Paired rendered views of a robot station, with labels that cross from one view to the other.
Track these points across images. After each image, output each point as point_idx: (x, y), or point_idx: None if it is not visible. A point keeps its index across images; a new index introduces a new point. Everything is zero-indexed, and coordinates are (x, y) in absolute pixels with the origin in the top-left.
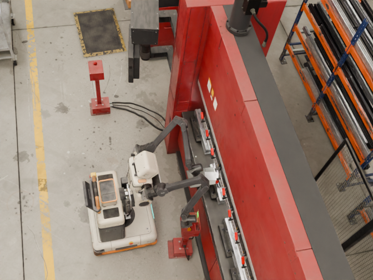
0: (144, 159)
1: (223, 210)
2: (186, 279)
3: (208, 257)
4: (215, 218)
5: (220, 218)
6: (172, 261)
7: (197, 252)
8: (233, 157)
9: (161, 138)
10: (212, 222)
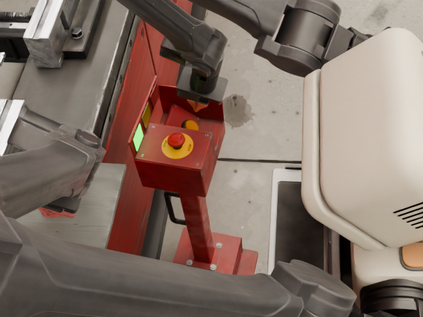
0: (422, 95)
1: (33, 104)
2: (225, 189)
3: (153, 121)
4: (81, 86)
5: (60, 82)
6: (250, 242)
7: (166, 248)
8: None
9: (211, 275)
10: (98, 73)
